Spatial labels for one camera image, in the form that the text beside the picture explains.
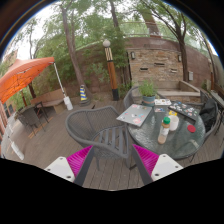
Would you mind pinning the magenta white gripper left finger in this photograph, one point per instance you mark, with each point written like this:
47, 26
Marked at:
73, 168

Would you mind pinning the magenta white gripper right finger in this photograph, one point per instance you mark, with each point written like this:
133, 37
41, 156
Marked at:
151, 166

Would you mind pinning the round glass patio table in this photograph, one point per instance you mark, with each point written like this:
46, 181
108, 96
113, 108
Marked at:
179, 144

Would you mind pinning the plastic bottle green cap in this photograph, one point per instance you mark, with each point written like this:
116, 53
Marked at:
164, 130

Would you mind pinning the grey mesh patio chair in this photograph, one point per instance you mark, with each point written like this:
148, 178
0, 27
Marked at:
100, 128

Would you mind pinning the white cup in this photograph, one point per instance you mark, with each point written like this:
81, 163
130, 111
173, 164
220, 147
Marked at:
174, 121

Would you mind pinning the grey laptop with stickers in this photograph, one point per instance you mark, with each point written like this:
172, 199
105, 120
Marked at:
135, 114

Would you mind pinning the red round lid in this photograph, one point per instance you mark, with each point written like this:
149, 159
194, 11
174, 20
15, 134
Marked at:
191, 128

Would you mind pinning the small white booklet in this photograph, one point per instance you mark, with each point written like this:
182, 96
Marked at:
162, 102

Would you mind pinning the black laptop with stickers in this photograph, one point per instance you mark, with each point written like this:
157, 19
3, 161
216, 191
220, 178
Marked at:
184, 109

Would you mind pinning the blue yellow striped bollard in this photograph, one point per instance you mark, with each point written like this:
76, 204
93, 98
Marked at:
83, 95

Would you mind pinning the grey chair behind table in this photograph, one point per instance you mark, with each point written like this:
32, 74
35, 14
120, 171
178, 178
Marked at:
132, 96

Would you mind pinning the potted green plant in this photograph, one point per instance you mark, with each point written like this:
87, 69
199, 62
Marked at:
148, 92

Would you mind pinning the black backpack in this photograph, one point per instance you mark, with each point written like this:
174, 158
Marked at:
209, 113

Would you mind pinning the orange patio umbrella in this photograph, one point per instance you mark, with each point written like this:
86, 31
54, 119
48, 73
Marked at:
20, 74

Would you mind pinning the wooden lamp post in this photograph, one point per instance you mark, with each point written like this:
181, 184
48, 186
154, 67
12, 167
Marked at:
111, 69

